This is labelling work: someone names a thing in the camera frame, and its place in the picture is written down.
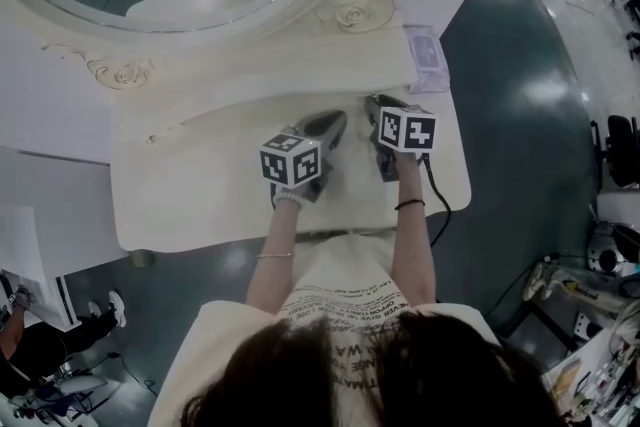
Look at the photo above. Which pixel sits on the white side table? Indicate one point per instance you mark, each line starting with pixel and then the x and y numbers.
pixel 560 385

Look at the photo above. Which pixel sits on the black wrist band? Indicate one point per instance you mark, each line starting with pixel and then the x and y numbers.
pixel 410 203

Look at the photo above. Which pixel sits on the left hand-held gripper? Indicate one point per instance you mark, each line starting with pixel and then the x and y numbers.
pixel 290 162

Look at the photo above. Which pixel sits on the yellow book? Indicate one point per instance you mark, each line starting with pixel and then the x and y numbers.
pixel 565 379

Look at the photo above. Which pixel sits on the black office chair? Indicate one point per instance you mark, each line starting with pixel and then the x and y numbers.
pixel 622 150

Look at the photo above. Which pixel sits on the person's right forearm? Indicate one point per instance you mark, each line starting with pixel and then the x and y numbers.
pixel 412 250

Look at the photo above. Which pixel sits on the purple plastic packet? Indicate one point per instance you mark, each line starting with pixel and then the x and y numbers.
pixel 427 57

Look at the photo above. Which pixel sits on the white round device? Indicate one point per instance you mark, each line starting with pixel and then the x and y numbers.
pixel 602 247
pixel 587 326

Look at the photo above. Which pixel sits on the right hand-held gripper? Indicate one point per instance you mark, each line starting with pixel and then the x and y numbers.
pixel 417 130

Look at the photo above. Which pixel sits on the person's right hand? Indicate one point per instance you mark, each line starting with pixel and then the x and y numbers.
pixel 409 159

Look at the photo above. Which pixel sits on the person's cream printed shirt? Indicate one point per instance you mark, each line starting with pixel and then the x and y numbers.
pixel 345 270

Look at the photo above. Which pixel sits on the person's left forearm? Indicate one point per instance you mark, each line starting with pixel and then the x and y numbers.
pixel 274 260

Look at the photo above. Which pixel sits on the cream ornate dressing table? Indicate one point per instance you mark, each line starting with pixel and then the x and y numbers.
pixel 200 195

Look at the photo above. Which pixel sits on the person's left hand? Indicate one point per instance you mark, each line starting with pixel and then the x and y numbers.
pixel 305 191

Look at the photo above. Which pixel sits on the black metal frame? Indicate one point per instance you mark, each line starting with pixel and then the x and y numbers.
pixel 550 320

